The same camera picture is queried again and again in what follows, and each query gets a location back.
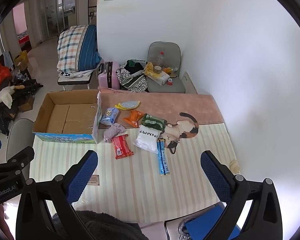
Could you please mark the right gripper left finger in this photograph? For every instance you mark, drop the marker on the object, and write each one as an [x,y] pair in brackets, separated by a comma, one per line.
[34,220]

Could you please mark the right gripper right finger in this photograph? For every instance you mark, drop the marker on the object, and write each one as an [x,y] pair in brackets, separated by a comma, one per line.
[264,220]

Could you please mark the red snack bag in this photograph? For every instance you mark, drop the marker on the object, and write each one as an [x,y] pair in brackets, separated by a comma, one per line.
[121,147]

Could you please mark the blue stick sachets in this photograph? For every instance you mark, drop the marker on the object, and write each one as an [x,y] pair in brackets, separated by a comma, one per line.
[163,164]

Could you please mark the lilac cloth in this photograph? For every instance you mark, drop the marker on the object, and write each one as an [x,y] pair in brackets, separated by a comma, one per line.
[113,131]

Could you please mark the blue tissue pack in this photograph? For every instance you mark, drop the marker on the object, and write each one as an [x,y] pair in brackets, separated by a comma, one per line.
[109,117]

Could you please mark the white NMRX soft pack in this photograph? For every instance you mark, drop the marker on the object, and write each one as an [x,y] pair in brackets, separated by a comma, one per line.
[147,139]

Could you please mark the orange snack bag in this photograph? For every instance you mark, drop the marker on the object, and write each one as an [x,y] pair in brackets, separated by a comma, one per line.
[134,118]

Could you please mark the yellow grey scrubbing mitt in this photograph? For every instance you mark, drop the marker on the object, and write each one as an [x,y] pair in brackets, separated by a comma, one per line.
[128,105]

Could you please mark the green snack bag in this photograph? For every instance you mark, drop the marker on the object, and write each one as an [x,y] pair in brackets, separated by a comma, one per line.
[154,122]

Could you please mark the grey round chair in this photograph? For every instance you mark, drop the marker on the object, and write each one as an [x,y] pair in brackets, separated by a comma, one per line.
[20,137]

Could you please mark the small brown cardboard box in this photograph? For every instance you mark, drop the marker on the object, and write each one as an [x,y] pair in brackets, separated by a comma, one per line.
[27,104]

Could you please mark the white goose plush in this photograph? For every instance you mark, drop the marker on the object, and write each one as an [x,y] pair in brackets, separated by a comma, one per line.
[6,94]

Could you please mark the open cardboard box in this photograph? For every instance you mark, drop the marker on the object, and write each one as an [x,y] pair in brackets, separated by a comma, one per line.
[69,116]

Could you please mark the cat pattern table mat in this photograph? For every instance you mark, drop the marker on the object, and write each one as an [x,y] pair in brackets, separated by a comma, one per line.
[132,189]

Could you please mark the pink suitcase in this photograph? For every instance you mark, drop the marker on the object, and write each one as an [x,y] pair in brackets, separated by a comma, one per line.
[107,77]

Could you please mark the plaid folded quilt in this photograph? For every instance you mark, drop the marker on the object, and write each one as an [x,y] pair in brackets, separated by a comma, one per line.
[77,49]

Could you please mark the patterned tote bag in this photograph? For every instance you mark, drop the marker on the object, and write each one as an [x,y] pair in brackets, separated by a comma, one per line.
[131,76]

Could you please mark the clear plastic bottle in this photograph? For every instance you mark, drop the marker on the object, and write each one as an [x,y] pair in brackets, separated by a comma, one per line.
[160,60]

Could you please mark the grey floor chair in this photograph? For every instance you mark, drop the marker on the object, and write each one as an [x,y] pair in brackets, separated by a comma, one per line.
[168,55]

